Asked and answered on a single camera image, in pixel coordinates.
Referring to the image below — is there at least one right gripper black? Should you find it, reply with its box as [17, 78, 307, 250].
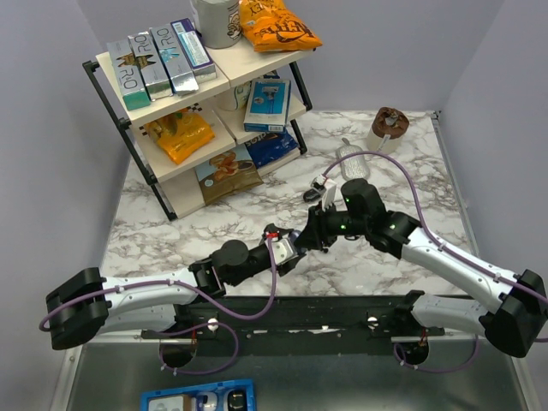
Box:
[294, 199, 369, 249]

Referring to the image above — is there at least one purple earbud charging case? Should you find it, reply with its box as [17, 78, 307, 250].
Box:
[289, 230, 301, 242]

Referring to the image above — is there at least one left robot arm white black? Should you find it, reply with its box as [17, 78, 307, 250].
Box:
[39, 224, 305, 350]

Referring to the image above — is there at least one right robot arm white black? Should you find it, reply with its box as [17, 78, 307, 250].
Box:
[295, 179, 547, 358]

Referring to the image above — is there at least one black earbud charging case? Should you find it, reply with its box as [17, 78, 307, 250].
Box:
[302, 189, 322, 203]

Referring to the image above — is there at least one brown blue snack bag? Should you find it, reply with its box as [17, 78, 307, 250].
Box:
[194, 145, 263, 206]

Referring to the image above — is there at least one silver glitter pouch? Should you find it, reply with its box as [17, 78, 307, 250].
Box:
[336, 138, 370, 181]

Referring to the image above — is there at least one dark blue chips bag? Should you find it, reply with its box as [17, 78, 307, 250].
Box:
[245, 132, 298, 169]

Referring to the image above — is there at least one black and cream shelf rack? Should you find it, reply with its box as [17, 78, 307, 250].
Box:
[82, 39, 313, 221]

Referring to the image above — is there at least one blue razor box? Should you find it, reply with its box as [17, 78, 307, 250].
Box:
[243, 78, 291, 133]

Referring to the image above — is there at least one orange snack bag middle shelf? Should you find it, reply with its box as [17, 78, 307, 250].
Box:
[144, 109, 215, 164]

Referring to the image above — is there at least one brown white cup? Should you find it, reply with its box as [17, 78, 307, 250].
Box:
[366, 106, 409, 154]

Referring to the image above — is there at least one white cup on shelf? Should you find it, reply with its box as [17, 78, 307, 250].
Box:
[214, 81, 252, 111]

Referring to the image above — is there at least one blue plastic tray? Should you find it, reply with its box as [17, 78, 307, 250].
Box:
[140, 379, 257, 411]

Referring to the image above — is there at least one silver blue toothpaste box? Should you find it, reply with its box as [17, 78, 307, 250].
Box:
[150, 24, 199, 96]

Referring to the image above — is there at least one silver toothpaste box middle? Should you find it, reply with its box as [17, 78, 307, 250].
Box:
[128, 32, 173, 101]

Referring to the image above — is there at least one purple white box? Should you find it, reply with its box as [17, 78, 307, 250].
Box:
[170, 18, 217, 84]

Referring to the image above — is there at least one teal silver toothpaste box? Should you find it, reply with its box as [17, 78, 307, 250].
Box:
[107, 39, 151, 110]

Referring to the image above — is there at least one orange chips bag top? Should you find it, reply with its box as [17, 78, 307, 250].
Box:
[239, 0, 323, 52]

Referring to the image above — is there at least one grey white mug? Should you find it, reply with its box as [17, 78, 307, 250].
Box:
[190, 0, 241, 50]

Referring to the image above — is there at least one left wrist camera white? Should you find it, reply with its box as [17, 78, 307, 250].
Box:
[272, 238, 297, 266]

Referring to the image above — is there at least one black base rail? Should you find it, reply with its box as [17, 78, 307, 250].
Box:
[87, 295, 446, 356]

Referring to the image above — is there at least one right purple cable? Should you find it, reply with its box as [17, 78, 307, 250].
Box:
[321, 151, 548, 374]

